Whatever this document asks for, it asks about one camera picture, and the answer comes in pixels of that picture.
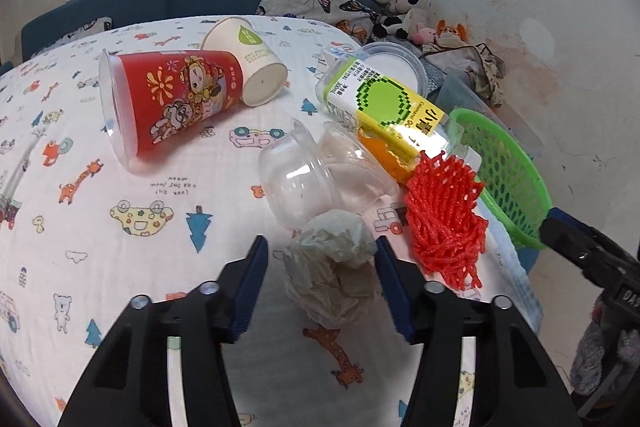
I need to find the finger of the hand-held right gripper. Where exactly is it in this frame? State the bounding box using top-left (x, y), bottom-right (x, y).
top-left (539, 207), bottom-right (626, 288)

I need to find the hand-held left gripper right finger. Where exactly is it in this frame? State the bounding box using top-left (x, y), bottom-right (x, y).
top-left (375, 236), bottom-right (581, 427)

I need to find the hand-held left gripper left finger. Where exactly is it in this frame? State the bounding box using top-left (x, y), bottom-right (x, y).
top-left (57, 234), bottom-right (271, 427)

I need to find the white tissue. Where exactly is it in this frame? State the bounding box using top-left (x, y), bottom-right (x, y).
top-left (282, 209), bottom-right (381, 328)

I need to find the green plastic basket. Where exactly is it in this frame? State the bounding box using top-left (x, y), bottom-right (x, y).
top-left (449, 108), bottom-right (551, 251)

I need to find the red printed plastic cup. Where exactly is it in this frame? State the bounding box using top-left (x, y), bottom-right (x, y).
top-left (98, 48), bottom-right (247, 159)

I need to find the clear round plastic container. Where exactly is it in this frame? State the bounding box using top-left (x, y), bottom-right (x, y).
top-left (357, 42), bottom-right (428, 100)

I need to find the person's right forearm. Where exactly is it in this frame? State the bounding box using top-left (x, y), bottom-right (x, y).
top-left (570, 297), bottom-right (640, 408)

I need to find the red foam fruit net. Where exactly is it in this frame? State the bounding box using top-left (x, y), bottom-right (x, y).
top-left (402, 150), bottom-right (488, 293)

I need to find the clear plastic cup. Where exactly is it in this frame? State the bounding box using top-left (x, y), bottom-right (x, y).
top-left (257, 119), bottom-right (341, 228)
top-left (320, 122), bottom-right (401, 212)

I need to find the orange wrapper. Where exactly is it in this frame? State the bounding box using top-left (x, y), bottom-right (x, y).
top-left (357, 132), bottom-right (421, 182)

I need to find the clear storage bin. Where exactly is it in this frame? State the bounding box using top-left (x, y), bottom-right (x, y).
top-left (435, 67), bottom-right (543, 158)

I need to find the drink carton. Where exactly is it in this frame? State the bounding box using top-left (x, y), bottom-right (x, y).
top-left (315, 48), bottom-right (451, 168)

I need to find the beige cloth bag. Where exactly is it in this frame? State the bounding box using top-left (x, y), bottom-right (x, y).
top-left (422, 42), bottom-right (506, 108)

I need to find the white paper cup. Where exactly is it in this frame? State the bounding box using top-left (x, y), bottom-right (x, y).
top-left (201, 16), bottom-right (289, 108)

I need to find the orange fox plush toy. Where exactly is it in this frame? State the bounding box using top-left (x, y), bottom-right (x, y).
top-left (434, 19), bottom-right (471, 46)

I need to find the black and white plush toy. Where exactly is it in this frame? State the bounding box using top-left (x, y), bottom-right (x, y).
top-left (377, 0), bottom-right (432, 40)

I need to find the blue sofa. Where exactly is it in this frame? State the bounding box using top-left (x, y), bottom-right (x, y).
top-left (0, 0), bottom-right (451, 98)

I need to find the small printed pillow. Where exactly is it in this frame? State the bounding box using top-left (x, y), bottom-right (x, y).
top-left (47, 17), bottom-right (113, 52)

